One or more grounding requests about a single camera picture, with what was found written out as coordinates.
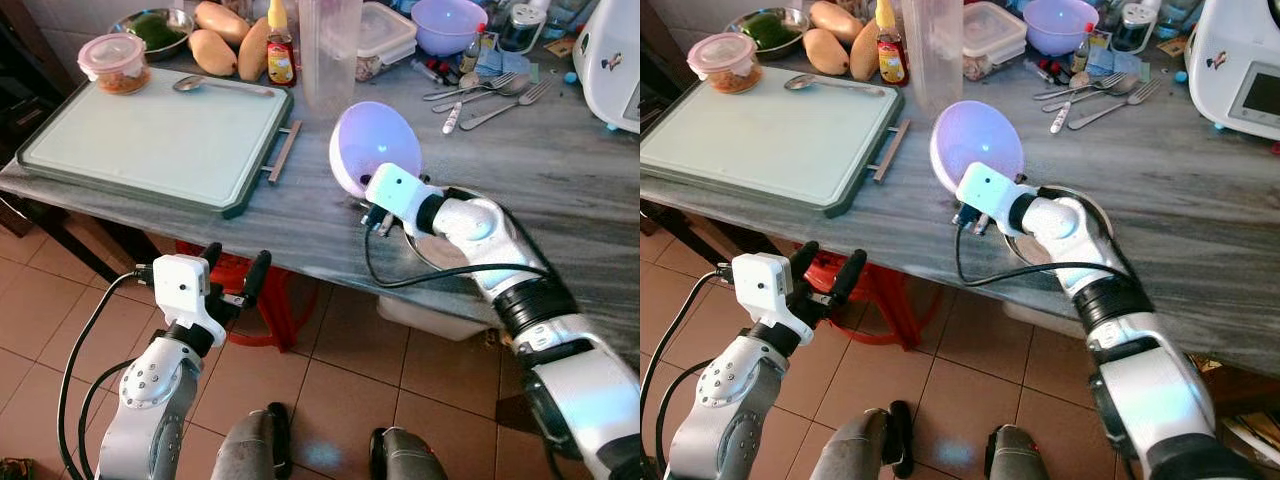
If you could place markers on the steel bowl with greens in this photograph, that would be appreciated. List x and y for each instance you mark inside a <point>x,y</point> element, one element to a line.
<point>768,28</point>
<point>155,28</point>

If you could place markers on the white kitchen appliance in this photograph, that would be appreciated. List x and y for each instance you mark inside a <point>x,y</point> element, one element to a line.
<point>610,60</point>
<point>1235,60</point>

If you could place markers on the blue cloth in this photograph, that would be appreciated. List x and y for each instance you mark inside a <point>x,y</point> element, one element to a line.
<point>1108,62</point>
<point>498,65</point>

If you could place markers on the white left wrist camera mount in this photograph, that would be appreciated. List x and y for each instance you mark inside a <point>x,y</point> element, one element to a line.
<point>182,290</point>
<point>765,288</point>

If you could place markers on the clear plastic tumbler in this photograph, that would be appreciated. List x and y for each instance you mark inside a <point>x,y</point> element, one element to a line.
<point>330,55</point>
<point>934,55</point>

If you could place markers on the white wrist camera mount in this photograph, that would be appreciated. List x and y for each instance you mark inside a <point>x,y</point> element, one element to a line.
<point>765,288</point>
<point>400,190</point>
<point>182,290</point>
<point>992,192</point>

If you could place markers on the white plastic box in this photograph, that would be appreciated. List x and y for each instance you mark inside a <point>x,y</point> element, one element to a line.
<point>430,318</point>
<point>1040,320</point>

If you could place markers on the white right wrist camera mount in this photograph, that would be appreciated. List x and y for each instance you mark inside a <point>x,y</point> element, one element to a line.
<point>400,190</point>
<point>992,192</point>

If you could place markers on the pale green serving tray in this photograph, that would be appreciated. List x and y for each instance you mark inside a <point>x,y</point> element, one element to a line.
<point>150,145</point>
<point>770,140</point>

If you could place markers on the small dark condiment bottle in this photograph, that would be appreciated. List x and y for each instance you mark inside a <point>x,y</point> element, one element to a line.
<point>472,52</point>
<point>1084,50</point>

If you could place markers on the yellow-capped sauce bottle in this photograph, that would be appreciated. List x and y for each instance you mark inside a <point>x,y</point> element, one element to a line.
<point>891,55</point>
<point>281,55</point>

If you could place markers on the steel fork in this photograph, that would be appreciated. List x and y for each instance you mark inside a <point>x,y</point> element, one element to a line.
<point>480,87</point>
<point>1115,107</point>
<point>510,107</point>
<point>1085,87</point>

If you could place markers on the red plastic stool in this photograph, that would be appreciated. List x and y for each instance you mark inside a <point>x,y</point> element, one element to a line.
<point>275,310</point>
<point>890,305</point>

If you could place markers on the grey right robot leg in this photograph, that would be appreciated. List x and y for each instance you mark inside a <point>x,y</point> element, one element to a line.
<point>1015,455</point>
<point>405,458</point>

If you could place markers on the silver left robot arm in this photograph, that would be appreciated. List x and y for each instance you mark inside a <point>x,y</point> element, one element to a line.
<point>730,392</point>
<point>150,392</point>

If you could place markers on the pink-lidded plastic food tub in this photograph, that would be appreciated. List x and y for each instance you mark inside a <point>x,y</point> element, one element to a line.
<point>725,58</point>
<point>115,58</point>

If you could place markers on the clear lidded food container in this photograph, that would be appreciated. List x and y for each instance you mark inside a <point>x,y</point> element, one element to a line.
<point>996,35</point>
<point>388,35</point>

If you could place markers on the dark wooden furniture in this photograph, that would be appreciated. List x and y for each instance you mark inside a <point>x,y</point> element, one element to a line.
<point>655,50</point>
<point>25,60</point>

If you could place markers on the purple plastic bowl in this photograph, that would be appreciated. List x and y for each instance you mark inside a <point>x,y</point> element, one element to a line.
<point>370,140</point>
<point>972,138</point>
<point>450,25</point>
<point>1060,25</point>

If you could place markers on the steel spoon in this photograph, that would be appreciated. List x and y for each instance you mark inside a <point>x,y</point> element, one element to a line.
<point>512,86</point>
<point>1122,85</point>
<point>800,81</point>
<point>190,83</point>

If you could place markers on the yellow mango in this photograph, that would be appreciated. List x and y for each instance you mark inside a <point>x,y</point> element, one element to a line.
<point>826,52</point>
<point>836,20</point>
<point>222,20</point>
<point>213,52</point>
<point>254,52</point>
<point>864,52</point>

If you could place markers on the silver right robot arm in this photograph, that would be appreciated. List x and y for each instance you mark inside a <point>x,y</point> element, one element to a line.
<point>590,400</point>
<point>1160,400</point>

